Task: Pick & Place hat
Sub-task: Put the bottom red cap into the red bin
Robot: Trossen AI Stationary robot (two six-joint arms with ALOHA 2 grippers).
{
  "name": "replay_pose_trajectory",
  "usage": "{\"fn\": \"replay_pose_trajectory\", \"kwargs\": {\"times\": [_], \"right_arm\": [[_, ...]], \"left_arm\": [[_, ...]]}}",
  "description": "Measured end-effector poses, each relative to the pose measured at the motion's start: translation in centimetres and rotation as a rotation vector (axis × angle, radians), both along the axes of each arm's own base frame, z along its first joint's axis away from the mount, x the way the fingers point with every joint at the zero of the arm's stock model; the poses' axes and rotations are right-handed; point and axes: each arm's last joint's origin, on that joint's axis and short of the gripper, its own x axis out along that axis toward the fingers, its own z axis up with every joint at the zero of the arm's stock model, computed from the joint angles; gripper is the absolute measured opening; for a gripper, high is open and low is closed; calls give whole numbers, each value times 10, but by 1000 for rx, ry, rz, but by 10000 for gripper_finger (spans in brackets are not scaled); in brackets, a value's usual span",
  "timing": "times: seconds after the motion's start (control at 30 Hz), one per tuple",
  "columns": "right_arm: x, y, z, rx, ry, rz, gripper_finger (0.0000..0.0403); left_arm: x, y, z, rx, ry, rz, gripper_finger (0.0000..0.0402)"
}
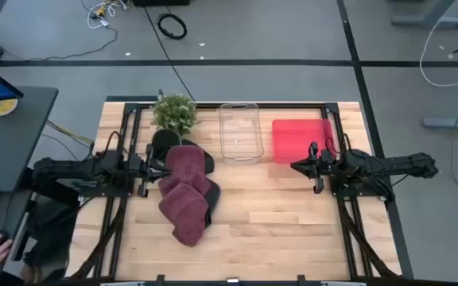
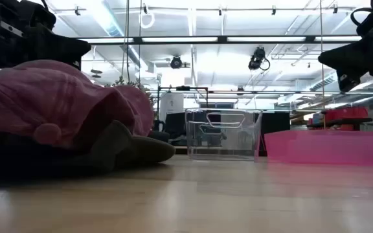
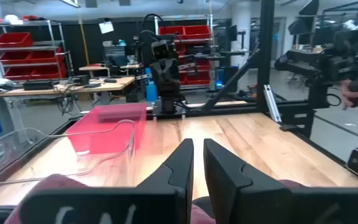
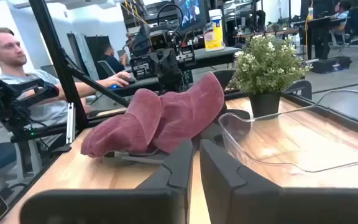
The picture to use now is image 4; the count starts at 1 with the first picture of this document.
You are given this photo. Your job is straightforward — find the black computer mouse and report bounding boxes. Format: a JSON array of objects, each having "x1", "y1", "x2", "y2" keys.
[{"x1": 109, "y1": 77, "x2": 137, "y2": 90}]

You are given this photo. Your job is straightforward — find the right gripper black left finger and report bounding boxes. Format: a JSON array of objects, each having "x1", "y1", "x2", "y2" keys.
[{"x1": 19, "y1": 138, "x2": 196, "y2": 224}]

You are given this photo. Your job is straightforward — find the person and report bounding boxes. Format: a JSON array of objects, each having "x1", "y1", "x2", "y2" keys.
[
  {"x1": 99, "y1": 43, "x2": 127, "y2": 75},
  {"x1": 329, "y1": 1, "x2": 354, "y2": 32},
  {"x1": 0, "y1": 27, "x2": 136, "y2": 125}
]

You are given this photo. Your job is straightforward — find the black aluminium frame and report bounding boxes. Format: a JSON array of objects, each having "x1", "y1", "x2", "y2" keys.
[{"x1": 28, "y1": 0, "x2": 131, "y2": 144}]

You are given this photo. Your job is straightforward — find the black equipment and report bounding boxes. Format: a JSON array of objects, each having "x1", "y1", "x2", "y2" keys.
[{"x1": 0, "y1": 65, "x2": 60, "y2": 147}]

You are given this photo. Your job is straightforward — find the black keyboard desk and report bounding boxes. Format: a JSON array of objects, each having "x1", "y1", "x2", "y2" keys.
[{"x1": 110, "y1": 76, "x2": 161, "y2": 97}]

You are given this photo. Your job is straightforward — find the artificial plant in black pot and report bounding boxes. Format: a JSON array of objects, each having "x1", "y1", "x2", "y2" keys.
[{"x1": 228, "y1": 34, "x2": 312, "y2": 118}]

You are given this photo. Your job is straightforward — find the dark grey desk top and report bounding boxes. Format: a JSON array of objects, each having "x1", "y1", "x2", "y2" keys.
[{"x1": 178, "y1": 46, "x2": 241, "y2": 71}]

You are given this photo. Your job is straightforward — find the clear plastic bin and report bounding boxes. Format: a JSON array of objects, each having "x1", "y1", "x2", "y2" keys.
[{"x1": 218, "y1": 89, "x2": 358, "y2": 189}]

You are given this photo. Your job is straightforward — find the computer monitor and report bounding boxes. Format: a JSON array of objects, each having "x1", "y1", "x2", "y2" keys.
[{"x1": 175, "y1": 0, "x2": 208, "y2": 30}]

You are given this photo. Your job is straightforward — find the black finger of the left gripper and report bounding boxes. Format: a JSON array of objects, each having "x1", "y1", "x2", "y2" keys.
[
  {"x1": 166, "y1": 49, "x2": 185, "y2": 93},
  {"x1": 149, "y1": 49, "x2": 168, "y2": 93}
]

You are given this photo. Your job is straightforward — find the yellow wipes canister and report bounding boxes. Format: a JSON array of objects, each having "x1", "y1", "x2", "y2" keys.
[{"x1": 203, "y1": 8, "x2": 225, "y2": 52}]

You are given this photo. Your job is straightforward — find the black floor case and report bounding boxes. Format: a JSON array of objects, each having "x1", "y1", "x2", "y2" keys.
[{"x1": 311, "y1": 55, "x2": 351, "y2": 75}]

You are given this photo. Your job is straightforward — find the maroon corduroy hat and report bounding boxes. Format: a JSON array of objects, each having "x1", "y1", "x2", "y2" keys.
[
  {"x1": 80, "y1": 88, "x2": 163, "y2": 158},
  {"x1": 152, "y1": 72, "x2": 226, "y2": 154}
]

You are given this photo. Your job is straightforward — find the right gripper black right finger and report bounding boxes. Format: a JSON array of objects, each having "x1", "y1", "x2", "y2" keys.
[{"x1": 200, "y1": 139, "x2": 358, "y2": 224}]

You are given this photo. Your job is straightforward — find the black office desk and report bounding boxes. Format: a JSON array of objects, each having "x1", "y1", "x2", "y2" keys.
[{"x1": 292, "y1": 15, "x2": 351, "y2": 60}]

